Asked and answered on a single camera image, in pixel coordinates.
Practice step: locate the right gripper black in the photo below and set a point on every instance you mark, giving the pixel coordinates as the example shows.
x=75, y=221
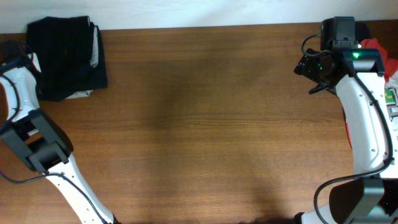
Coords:
x=306, y=67

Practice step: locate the black shorts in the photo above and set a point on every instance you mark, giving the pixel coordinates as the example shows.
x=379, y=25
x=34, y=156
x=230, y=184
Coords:
x=71, y=56

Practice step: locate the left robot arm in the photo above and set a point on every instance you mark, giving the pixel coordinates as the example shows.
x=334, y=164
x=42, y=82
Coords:
x=37, y=141

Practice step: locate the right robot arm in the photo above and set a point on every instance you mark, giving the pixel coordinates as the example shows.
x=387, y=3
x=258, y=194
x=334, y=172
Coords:
x=356, y=76

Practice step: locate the black shirt with white tag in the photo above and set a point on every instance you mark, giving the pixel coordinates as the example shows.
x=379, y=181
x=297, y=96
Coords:
x=362, y=31

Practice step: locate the red jersey with white letters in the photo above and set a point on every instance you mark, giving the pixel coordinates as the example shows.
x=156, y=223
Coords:
x=390, y=64

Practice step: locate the white shirt with green print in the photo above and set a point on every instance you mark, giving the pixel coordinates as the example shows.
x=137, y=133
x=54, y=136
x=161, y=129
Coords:
x=391, y=103

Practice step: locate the folded khaki shorts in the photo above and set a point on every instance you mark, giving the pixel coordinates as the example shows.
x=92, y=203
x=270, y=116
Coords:
x=80, y=94

